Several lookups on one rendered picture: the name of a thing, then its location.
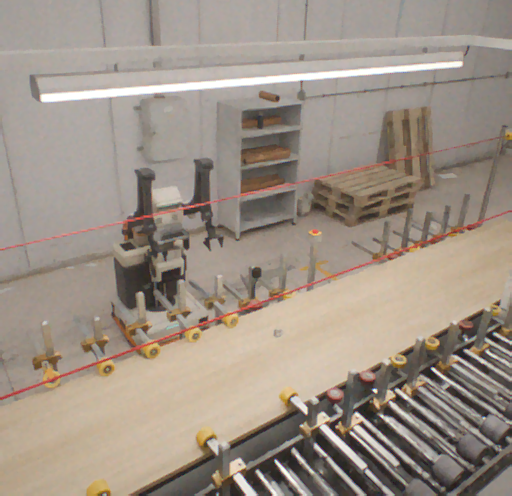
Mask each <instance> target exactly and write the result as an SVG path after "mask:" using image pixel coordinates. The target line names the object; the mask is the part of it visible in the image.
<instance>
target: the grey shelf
mask: <svg viewBox="0 0 512 496"><path fill-rule="evenodd" d="M279 96H280V100H279V102H274V101H271V100H267V99H263V98H260V97H251V98H242V99H231V100H221V101H218V200H220V199H225V198H229V197H234V196H238V195H243V194H248V193H252V192H257V191H261V190H267V189H271V188H276V187H280V186H285V185H289V184H295V182H299V172H300V158H301V144H302V129H303V115H304V101H303V100H299V99H296V98H292V97H288V96H284V95H279ZM258 111H262V112H263V117H266V116H274V115H276V116H280V117H281V123H278V124H271V125H263V128H262V129H258V128H257V126H254V127H247V128H242V120H243V119H250V118H257V115H258ZM237 122H238V123H237ZM239 122H241V123H239ZM236 123H237V124H238V125H237V127H236ZM239 124H241V125H239ZM239 126H241V127H239ZM276 140H277V143H276ZM280 140H281V142H279V141H280ZM276 144H277V145H278V146H282V148H287V147H288V148H290V149H291V156H289V157H284V158H278V160H272V161H267V162H260V163H254V164H248V165H245V164H244V162H242V163H241V152H242V149H248V148H255V147H261V146H269V145H276ZM275 164H276V165H275ZM271 174H278V175H279V178H282V177H283V178H284V179H285V184H282V185H278V186H274V187H270V188H264V189H260V190H256V191H252V192H247V193H243V194H241V180H244V179H249V178H254V177H260V176H266V175H271ZM238 185H239V186H238ZM298 187H299V184H296V185H292V186H286V187H282V188H277V189H273V190H268V191H263V192H259V193H254V194H250V195H245V196H241V197H235V198H231V199H227V200H222V201H218V221H219V225H218V227H219V228H222V226H221V224H223V225H224V226H225V227H227V228H228V229H230V230H231V231H233V232H234V234H235V241H239V232H241V231H244V230H247V229H250V228H254V227H258V226H263V225H268V224H271V223H275V222H279V221H283V220H286V219H291V218H294V222H292V224H293V225H296V216H297V201H298ZM238 188H239V189H238ZM238 193H239V194H238ZM277 199H278V200H277ZM276 200H277V201H276ZM273 203H274V204H273Z"/></svg>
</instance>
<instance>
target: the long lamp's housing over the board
mask: <svg viewBox="0 0 512 496"><path fill-rule="evenodd" d="M464 59H465V57H464V53H463V52H461V51H453V50H449V51H431V52H427V53H422V52H413V53H395V54H377V55H359V56H342V57H324V58H306V59H303V60H299V59H287V60H270V61H252V62H234V64H217V65H199V66H181V67H162V68H145V69H127V70H118V72H115V71H114V70H109V71H91V72H74V73H55V74H37V75H30V87H31V93H32V97H33V98H34V99H36V100H37V101H38V102H40V103H42V99H41V95H55V94H68V93H81V92H94V91H107V90H121V89H133V87H147V86H160V85H173V84H186V83H199V82H212V81H226V80H238V79H252V78H264V77H278V76H292V75H304V74H318V73H330V72H344V71H356V70H370V69H383V68H396V67H410V66H422V64H436V63H449V62H461V67H462V66H463V62H464Z"/></svg>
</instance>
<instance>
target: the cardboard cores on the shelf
mask: <svg viewBox="0 0 512 496"><path fill-rule="evenodd" d="M278 123H281V117H280V116H276V115H274V116H266V117H263V125H271V124H278ZM254 126H257V118H250V119H243V120H242V128H247V127H254ZM289 156H291V149H290V148H288V147H287V148H282V146H278V145H277V144H276V145H269V146H261V147H255V148H248V149H242V152H241V163H242V162H244V164H245V165H248V164H254V163H260V162H267V161H272V160H278V158H284V157H289ZM282 184H285V179H284V178H283V177H282V178H279V175H278V174H271V175H266V176H260V177H254V178H249V179H244V180H241V194H243V193H247V192H252V191H256V190H260V189H264V188H270V187H274V186H278V185H282Z"/></svg>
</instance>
